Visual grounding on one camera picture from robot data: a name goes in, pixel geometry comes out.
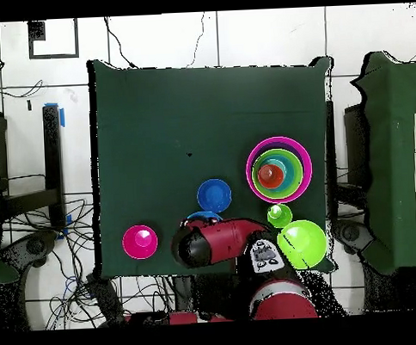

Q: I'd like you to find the orange cup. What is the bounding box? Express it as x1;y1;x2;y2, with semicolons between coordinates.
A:
257;163;286;190

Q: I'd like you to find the large blue bowl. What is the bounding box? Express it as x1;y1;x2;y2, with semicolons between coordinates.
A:
186;210;224;225

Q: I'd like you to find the dark green table cloth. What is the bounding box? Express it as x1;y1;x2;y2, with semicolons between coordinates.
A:
86;49;344;283

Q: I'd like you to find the purple bowl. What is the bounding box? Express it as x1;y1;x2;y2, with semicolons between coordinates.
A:
246;138;311;201

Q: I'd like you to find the large pink bowl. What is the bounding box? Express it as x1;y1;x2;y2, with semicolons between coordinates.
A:
243;133;315;206

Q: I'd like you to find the bundle of floor cables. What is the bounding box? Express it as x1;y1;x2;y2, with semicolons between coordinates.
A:
2;194;178;332

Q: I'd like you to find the black post with blue tape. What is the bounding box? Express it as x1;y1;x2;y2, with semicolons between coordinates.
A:
0;102;71;234

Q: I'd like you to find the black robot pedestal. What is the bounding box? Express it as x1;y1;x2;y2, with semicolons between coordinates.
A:
170;272;242;312

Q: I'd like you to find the small dark blue bowl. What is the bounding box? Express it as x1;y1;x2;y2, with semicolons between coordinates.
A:
195;177;234;215

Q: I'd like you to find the green bowl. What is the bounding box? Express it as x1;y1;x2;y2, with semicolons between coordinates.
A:
250;147;305;200
276;219;329;271

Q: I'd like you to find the small pink bowl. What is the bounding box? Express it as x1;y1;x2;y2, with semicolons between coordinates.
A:
121;223;160;261

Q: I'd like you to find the black square floor frame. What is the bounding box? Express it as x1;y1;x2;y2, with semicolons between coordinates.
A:
27;18;80;60

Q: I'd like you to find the green cup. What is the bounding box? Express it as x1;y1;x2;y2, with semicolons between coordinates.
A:
266;202;294;230

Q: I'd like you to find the black power adapter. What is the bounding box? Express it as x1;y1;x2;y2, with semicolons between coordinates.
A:
86;272;125;323

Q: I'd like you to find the light blue straight-sided bowl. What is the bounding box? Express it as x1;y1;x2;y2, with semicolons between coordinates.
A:
256;153;302;194

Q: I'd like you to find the thin black floor cable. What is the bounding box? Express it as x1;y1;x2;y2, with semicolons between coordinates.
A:
103;15;138;70
183;13;208;68

